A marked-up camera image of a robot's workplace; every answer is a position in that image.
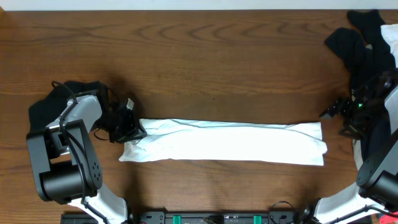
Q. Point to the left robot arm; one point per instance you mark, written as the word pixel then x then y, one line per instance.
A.
pixel 64 163

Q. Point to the pink trimmed knit item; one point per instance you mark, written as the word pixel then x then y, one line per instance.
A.
pixel 386 219

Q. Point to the dark navy garment pile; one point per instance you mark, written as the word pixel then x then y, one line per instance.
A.
pixel 363 50

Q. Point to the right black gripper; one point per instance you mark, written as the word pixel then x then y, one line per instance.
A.
pixel 341 106

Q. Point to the white garment under pile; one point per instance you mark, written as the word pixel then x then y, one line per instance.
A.
pixel 390 35

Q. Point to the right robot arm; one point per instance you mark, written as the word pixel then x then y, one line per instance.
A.
pixel 375 189

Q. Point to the folded black garment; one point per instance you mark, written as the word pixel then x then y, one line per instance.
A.
pixel 47 110

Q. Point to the white t-shirt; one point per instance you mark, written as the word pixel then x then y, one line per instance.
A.
pixel 181 139

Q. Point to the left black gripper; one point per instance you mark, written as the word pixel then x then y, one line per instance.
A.
pixel 123 125

